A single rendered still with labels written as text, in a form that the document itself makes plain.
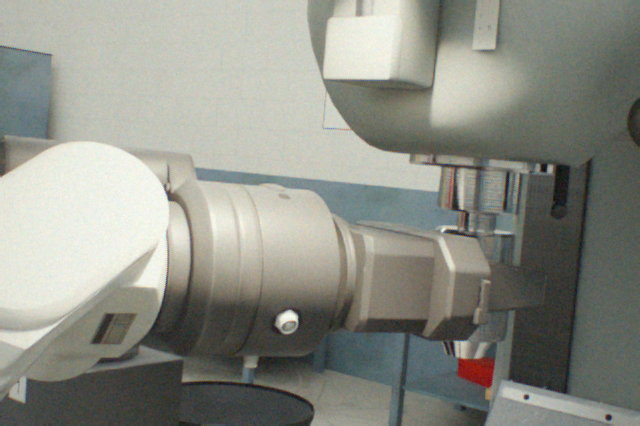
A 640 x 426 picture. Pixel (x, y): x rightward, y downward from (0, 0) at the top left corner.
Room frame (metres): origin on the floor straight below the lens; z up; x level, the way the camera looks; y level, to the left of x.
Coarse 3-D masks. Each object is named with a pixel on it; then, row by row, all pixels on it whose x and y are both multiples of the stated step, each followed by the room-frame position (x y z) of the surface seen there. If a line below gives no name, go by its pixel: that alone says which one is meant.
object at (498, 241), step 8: (448, 232) 0.52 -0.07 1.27; (456, 232) 0.52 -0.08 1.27; (464, 232) 0.52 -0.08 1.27; (472, 232) 0.52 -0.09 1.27; (480, 232) 0.52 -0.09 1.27; (488, 232) 0.52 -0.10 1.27; (496, 232) 0.53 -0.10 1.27; (504, 232) 0.54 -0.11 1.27; (480, 240) 0.52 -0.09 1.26; (488, 240) 0.52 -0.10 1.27; (496, 240) 0.52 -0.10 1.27; (504, 240) 0.52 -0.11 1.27; (512, 240) 0.53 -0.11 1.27; (488, 248) 0.52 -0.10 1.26; (496, 248) 0.52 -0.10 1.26; (504, 248) 0.52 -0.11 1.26; (512, 248) 0.53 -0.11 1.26
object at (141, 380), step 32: (128, 352) 0.75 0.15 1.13; (160, 352) 0.79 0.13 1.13; (32, 384) 0.71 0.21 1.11; (64, 384) 0.68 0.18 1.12; (96, 384) 0.70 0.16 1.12; (128, 384) 0.73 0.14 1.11; (160, 384) 0.76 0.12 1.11; (0, 416) 0.73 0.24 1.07; (32, 416) 0.71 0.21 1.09; (64, 416) 0.68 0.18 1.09; (96, 416) 0.71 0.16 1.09; (128, 416) 0.73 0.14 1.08; (160, 416) 0.76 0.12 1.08
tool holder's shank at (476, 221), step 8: (464, 216) 0.53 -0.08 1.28; (472, 216) 0.53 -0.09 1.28; (480, 216) 0.53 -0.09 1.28; (488, 216) 0.53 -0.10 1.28; (496, 216) 0.53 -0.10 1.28; (456, 224) 0.54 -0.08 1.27; (464, 224) 0.53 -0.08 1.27; (472, 224) 0.53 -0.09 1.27; (480, 224) 0.53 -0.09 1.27; (488, 224) 0.53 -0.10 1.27
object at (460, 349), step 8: (448, 344) 0.53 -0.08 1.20; (456, 344) 0.53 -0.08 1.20; (464, 344) 0.52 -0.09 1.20; (472, 344) 0.52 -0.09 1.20; (480, 344) 0.53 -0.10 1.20; (488, 344) 0.53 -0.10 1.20; (448, 352) 0.53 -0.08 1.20; (456, 352) 0.53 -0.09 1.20; (464, 352) 0.53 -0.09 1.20; (472, 352) 0.53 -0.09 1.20; (480, 352) 0.53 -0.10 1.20
